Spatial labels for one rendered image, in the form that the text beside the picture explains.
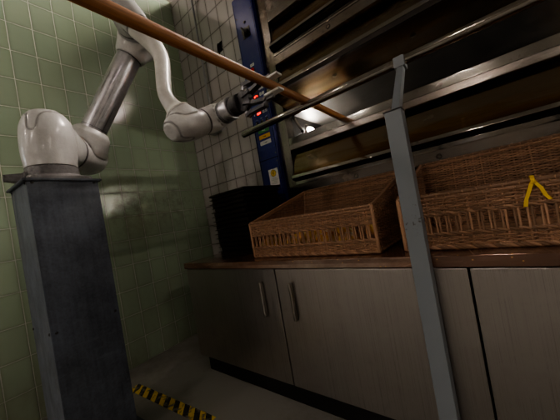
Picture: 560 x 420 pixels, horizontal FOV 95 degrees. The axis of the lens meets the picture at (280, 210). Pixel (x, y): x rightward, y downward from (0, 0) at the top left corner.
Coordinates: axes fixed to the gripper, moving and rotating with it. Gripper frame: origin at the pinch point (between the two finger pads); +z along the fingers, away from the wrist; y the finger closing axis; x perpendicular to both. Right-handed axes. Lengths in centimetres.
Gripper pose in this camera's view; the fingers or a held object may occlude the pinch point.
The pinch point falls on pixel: (272, 84)
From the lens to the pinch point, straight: 99.6
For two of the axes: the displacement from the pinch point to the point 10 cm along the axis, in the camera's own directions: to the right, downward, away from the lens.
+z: 7.8, -1.4, -6.0
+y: 1.7, 9.9, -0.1
